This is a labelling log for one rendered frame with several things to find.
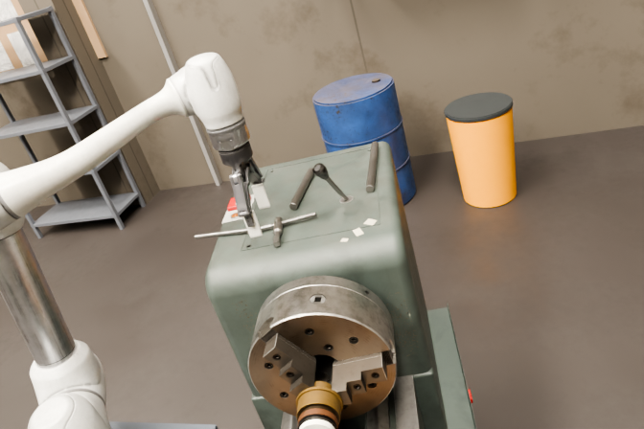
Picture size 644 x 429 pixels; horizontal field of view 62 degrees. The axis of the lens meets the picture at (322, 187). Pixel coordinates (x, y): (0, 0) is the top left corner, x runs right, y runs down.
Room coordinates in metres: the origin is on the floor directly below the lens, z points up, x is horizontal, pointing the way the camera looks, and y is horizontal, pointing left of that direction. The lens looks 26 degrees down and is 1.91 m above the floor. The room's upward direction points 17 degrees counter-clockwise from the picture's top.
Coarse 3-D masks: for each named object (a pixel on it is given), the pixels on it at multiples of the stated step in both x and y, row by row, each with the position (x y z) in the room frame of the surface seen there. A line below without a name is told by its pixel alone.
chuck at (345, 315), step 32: (320, 288) 0.92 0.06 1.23; (288, 320) 0.85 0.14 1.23; (320, 320) 0.84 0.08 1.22; (352, 320) 0.83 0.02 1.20; (384, 320) 0.88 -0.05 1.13; (256, 352) 0.87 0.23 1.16; (320, 352) 0.84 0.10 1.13; (352, 352) 0.83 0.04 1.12; (256, 384) 0.87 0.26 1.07; (288, 384) 0.86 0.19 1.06; (384, 384) 0.82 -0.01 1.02; (352, 416) 0.84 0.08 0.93
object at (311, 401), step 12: (324, 384) 0.78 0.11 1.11; (300, 396) 0.77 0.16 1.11; (312, 396) 0.75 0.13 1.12; (324, 396) 0.74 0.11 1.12; (336, 396) 0.75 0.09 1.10; (300, 408) 0.74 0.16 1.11; (312, 408) 0.73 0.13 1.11; (324, 408) 0.72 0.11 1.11; (336, 408) 0.73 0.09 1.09; (300, 420) 0.71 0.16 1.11; (336, 420) 0.71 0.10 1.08
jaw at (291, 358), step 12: (264, 336) 0.86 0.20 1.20; (276, 336) 0.85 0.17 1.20; (276, 348) 0.82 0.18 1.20; (288, 348) 0.83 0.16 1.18; (276, 360) 0.82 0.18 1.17; (288, 360) 0.81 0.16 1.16; (300, 360) 0.82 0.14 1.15; (312, 360) 0.84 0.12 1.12; (288, 372) 0.80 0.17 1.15; (300, 372) 0.79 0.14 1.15; (312, 372) 0.81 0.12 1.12; (300, 384) 0.77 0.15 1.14; (312, 384) 0.78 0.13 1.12
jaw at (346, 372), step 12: (336, 360) 0.84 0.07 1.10; (348, 360) 0.83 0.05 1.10; (360, 360) 0.82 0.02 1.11; (372, 360) 0.81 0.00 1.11; (384, 360) 0.82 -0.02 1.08; (336, 372) 0.81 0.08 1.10; (348, 372) 0.80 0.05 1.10; (360, 372) 0.79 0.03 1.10; (372, 372) 0.79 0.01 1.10; (384, 372) 0.78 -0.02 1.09; (336, 384) 0.78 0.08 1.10; (348, 384) 0.78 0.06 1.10; (360, 384) 0.77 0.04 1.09; (348, 396) 0.76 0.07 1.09
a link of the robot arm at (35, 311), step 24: (0, 168) 1.20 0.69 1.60; (24, 216) 1.19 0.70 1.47; (0, 240) 1.14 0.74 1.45; (24, 240) 1.18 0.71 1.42; (0, 264) 1.13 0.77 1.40; (24, 264) 1.15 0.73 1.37; (0, 288) 1.14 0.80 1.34; (24, 288) 1.13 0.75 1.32; (48, 288) 1.18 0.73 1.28; (24, 312) 1.12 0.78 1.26; (48, 312) 1.15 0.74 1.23; (24, 336) 1.13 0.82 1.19; (48, 336) 1.13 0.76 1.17; (48, 360) 1.12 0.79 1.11; (72, 360) 1.14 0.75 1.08; (96, 360) 1.20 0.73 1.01; (48, 384) 1.09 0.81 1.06; (72, 384) 1.10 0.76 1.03; (96, 384) 1.13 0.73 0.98
